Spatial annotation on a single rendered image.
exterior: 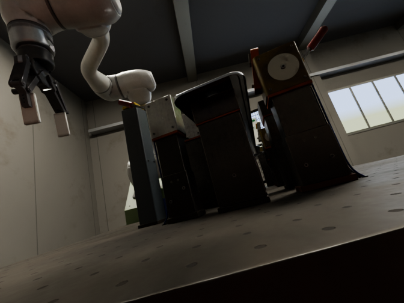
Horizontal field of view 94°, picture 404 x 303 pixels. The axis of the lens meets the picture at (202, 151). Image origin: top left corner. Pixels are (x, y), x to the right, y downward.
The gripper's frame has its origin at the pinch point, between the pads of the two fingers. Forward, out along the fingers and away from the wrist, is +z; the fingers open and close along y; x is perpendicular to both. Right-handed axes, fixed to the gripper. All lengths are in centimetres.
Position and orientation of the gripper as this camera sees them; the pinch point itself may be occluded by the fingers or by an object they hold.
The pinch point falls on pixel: (50, 126)
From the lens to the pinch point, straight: 62.7
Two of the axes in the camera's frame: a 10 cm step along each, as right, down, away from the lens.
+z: 2.5, 9.7, -0.7
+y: -2.0, 1.2, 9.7
